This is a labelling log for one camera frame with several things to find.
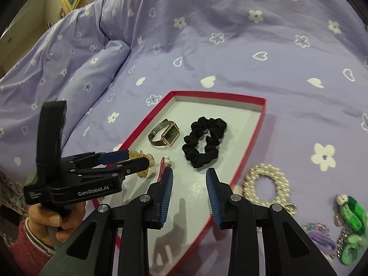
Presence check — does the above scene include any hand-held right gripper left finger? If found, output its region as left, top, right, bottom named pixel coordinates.
left=39, top=167, right=174, bottom=276

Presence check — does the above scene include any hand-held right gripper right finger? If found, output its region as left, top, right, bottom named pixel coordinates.
left=205, top=167, right=338, bottom=276

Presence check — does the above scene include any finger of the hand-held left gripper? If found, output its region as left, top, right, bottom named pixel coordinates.
left=71, top=149, right=130, bottom=168
left=71, top=158, right=150, bottom=181

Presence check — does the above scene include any amber plastic hair claw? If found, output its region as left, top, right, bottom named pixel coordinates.
left=128, top=149, right=156, bottom=179

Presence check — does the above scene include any red snap hair clip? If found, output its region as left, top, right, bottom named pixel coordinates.
left=157, top=156, right=173, bottom=182

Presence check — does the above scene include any red shallow cardboard box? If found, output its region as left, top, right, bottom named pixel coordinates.
left=91, top=90, right=266, bottom=275

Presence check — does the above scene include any colourful bead bracelet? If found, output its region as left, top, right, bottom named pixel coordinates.
left=302, top=222, right=330, bottom=234

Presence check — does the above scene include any purple hair tie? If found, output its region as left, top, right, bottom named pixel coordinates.
left=305, top=228, right=337, bottom=259

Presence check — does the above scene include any silver metal chain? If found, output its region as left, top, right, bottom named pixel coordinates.
left=335, top=228, right=354, bottom=262

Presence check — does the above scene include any green braided keychain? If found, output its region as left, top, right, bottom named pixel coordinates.
left=333, top=195, right=368, bottom=233

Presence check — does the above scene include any light green hair tie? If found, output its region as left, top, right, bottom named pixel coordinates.
left=339, top=234, right=364, bottom=266

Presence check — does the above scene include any person's left forearm pink sleeve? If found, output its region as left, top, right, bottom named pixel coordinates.
left=14, top=218, right=56, bottom=276

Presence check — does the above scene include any person's left hand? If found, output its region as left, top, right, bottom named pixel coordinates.
left=28, top=200, right=87, bottom=242

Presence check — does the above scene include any black fabric scrunchie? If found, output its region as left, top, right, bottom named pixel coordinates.
left=182, top=116, right=227, bottom=169

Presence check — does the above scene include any floral patterned cloth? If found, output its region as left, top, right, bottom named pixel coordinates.
left=0, top=169, right=31, bottom=207

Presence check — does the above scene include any purple floral blanket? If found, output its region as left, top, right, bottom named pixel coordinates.
left=0, top=0, right=368, bottom=276

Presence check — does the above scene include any white pearl bracelet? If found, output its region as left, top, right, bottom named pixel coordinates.
left=242, top=163, right=298, bottom=215

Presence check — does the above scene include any brown bracelet band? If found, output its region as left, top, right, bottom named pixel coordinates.
left=148, top=119, right=181, bottom=149

